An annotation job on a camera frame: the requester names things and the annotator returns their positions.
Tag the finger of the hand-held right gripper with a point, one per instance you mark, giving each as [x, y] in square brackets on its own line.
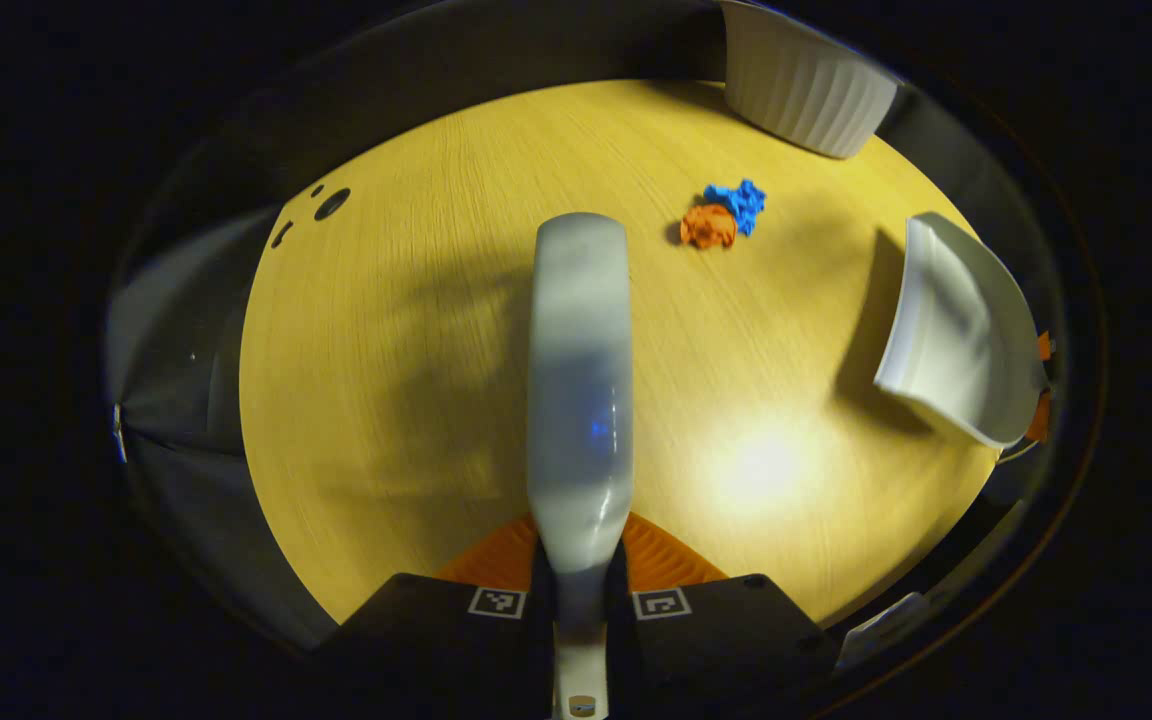
[1040, 420]
[1044, 346]

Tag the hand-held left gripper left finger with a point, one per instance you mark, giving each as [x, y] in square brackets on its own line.
[416, 640]

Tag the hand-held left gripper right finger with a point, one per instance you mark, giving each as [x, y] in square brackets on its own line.
[716, 650]

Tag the white dustpan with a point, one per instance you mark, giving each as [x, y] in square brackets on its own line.
[966, 340]

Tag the blue paper trash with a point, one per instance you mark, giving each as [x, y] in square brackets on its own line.
[739, 203]

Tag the white ribbed garbage bin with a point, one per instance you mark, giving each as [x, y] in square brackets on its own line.
[806, 90]

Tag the orange paper trash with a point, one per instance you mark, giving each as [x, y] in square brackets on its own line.
[708, 227]

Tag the pale grey cloth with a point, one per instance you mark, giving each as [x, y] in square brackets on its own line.
[876, 630]

